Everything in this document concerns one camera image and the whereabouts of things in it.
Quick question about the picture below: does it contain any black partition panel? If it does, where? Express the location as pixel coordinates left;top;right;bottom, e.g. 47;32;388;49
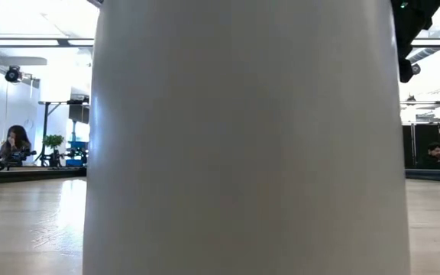
402;122;440;169

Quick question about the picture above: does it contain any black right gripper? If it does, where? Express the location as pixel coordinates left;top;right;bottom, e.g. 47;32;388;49
390;0;440;83

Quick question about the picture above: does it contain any black aluminium table frame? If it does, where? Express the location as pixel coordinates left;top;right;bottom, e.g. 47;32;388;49
0;167;440;186

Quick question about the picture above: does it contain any potted green plant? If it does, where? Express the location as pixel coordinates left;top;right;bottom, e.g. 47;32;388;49
42;133;66;168

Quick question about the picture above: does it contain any white plant pot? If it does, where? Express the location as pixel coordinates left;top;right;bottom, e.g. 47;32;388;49
82;0;413;275

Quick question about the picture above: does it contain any black station stand frame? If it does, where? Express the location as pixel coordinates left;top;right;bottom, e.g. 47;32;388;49
38;99;91;168

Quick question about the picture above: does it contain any black ceiling camera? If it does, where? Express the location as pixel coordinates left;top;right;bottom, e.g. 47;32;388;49
4;65;34;83

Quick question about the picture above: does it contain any blue box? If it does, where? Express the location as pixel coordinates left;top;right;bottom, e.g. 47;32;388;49
65;140;89;168

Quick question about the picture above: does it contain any black hanging box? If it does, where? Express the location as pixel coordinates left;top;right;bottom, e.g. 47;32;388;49
68;102;91;125

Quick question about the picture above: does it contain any person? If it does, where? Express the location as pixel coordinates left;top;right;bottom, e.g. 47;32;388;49
414;141;440;170
0;125;37;168

